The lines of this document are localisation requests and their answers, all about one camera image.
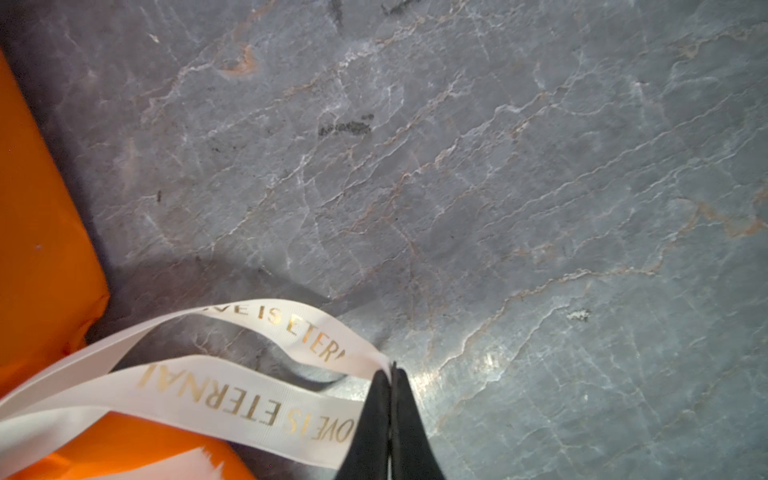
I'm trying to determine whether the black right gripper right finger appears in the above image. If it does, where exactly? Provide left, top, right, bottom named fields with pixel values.
left=390, top=364, right=446, bottom=480

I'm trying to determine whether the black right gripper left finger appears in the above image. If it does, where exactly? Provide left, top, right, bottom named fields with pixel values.
left=335, top=370, right=392, bottom=480

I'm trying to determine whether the cream printed ribbon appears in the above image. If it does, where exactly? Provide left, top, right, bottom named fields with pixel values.
left=1, top=299, right=390, bottom=475

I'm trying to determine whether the orange yellow wrapping paper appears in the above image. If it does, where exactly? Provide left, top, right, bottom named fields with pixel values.
left=1, top=61, right=252, bottom=479

